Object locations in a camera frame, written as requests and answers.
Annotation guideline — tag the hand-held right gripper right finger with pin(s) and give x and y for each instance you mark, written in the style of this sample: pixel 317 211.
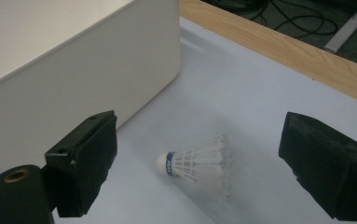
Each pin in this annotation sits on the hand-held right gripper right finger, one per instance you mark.
pixel 328 168

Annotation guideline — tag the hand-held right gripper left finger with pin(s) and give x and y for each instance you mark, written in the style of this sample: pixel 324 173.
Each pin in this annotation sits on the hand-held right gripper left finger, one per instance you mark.
pixel 83 161

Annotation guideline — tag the white plastic bin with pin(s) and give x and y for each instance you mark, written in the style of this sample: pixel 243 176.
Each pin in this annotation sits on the white plastic bin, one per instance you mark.
pixel 73 77

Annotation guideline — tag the white shuttlecock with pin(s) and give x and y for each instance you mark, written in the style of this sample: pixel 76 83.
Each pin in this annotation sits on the white shuttlecock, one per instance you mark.
pixel 194 165

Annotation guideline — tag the pale table mat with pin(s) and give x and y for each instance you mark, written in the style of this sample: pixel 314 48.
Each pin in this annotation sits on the pale table mat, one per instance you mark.
pixel 244 102

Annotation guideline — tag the white metal stand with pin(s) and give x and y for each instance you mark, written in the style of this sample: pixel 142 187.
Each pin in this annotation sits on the white metal stand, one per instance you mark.
pixel 347 31

